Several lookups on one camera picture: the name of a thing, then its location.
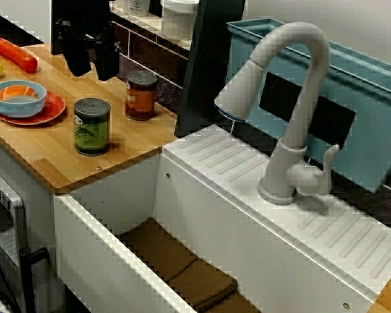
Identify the orange carrot toy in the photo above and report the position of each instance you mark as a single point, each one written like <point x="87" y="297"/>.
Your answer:
<point x="14" y="53"/>

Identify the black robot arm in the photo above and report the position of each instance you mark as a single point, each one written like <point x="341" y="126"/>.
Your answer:
<point x="81" y="13"/>

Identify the grey toy oven front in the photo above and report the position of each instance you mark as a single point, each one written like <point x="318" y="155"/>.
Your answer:
<point x="16" y="208"/>

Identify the light blue bowl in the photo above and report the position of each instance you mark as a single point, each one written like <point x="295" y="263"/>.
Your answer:
<point x="16" y="109"/>

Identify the grey toy faucet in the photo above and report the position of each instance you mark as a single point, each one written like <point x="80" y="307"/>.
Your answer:
<point x="312" y="81"/>

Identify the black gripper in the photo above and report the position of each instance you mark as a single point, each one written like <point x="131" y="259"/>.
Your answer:
<point x="88" y="34"/>

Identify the brown folded cloth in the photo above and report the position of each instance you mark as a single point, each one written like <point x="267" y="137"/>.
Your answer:
<point x="169" y="257"/>

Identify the orange soup toy can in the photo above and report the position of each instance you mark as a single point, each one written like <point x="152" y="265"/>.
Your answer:
<point x="140" y="98"/>

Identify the black upright post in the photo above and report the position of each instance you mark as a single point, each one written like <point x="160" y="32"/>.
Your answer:
<point x="208" y="65"/>

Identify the green toy can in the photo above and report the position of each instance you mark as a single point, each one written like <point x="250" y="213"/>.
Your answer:
<point x="92" y="130"/>

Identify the white lidded storage jar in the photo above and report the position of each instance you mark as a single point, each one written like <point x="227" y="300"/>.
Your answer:
<point x="179" y="19"/>

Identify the salmon sushi toy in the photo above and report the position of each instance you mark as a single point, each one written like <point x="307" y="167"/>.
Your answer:
<point x="14" y="93"/>

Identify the white toy sink unit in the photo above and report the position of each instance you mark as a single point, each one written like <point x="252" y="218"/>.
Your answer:
<point x="215" y="212"/>

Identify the red plate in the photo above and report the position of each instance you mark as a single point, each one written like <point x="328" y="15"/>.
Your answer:
<point x="53" y="111"/>

